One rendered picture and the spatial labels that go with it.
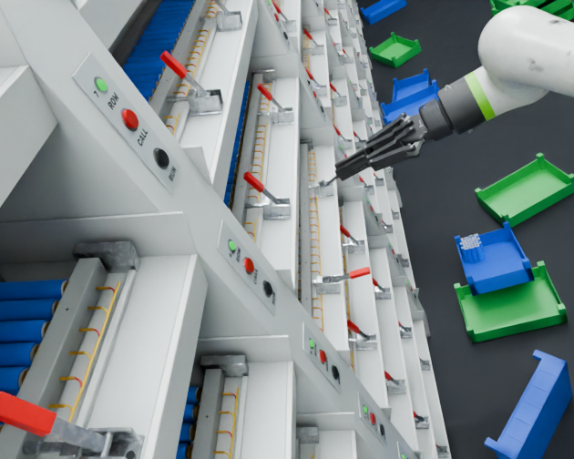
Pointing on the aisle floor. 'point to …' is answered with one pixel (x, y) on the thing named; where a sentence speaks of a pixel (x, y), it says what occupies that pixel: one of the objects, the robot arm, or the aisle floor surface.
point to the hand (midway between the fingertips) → (353, 165)
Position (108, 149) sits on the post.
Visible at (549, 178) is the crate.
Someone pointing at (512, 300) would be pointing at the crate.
